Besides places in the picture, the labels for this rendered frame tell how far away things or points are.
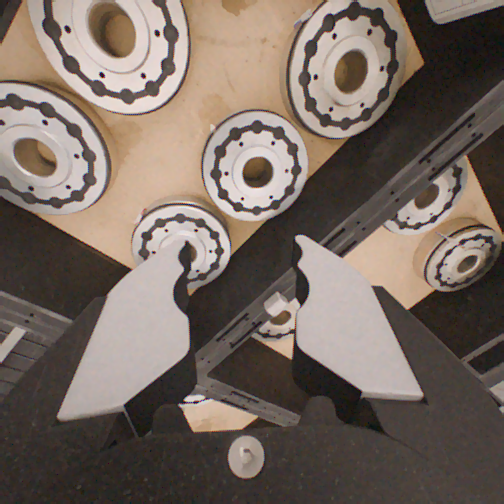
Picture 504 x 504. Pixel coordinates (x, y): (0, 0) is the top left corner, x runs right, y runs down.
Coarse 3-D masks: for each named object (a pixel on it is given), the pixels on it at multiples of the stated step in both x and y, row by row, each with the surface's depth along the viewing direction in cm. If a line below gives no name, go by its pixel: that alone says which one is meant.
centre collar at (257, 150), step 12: (240, 156) 23; (252, 156) 24; (264, 156) 24; (276, 156) 24; (240, 168) 24; (276, 168) 24; (240, 180) 24; (276, 180) 25; (252, 192) 25; (264, 192) 25
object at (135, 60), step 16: (80, 0) 17; (96, 0) 17; (112, 0) 17; (128, 0) 17; (80, 16) 17; (128, 16) 18; (144, 16) 18; (80, 32) 18; (144, 32) 18; (96, 48) 18; (144, 48) 19; (112, 64) 19; (128, 64) 19
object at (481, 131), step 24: (456, 144) 19; (432, 168) 20; (408, 192) 21; (384, 216) 22; (360, 240) 22; (288, 288) 24; (264, 312) 25; (240, 336) 26; (216, 360) 27; (216, 384) 29; (264, 408) 33; (288, 408) 35
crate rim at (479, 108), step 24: (480, 96) 18; (456, 120) 19; (480, 120) 19; (432, 144) 19; (408, 168) 20; (384, 192) 20; (360, 216) 21; (336, 240) 22; (0, 288) 19; (264, 288) 24; (24, 312) 21; (48, 312) 21; (240, 312) 24; (216, 336) 25
